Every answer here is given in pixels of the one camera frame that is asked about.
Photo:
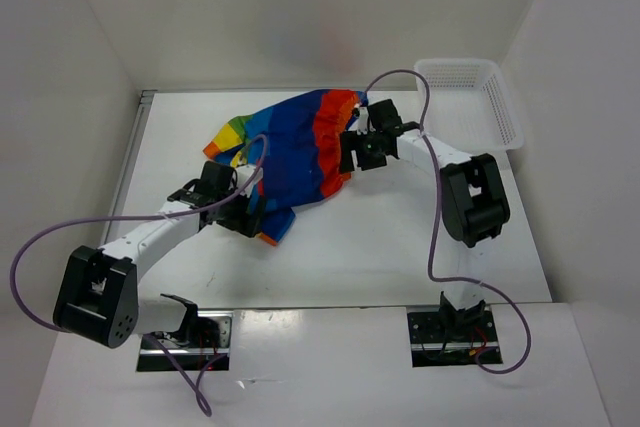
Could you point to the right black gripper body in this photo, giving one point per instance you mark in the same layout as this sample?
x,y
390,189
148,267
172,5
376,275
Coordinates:
x,y
369,152

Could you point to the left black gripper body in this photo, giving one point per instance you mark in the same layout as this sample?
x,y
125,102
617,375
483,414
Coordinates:
x,y
233,214

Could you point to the rainbow striped shorts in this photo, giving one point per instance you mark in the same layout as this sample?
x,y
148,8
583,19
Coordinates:
x,y
302,165

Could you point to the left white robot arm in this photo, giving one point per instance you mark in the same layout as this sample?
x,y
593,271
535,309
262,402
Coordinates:
x,y
98,297

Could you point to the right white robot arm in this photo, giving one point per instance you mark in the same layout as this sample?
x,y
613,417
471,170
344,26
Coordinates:
x,y
470,211

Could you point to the white plastic basket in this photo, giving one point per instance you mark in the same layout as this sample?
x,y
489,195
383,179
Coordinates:
x,y
470,106

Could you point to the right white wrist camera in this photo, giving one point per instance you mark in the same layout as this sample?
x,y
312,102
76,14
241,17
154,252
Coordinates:
x,y
361,120

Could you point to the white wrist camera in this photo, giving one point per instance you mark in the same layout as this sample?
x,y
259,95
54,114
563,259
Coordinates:
x,y
247,172
361,120

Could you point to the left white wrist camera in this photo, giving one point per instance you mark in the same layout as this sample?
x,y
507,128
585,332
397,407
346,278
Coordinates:
x,y
247,172

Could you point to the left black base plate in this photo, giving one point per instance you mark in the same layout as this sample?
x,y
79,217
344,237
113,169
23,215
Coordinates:
x,y
203,346

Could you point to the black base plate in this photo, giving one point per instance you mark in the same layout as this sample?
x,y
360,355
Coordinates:
x,y
203,346
432,344

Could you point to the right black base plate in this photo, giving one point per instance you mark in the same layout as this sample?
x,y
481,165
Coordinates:
x,y
432,344

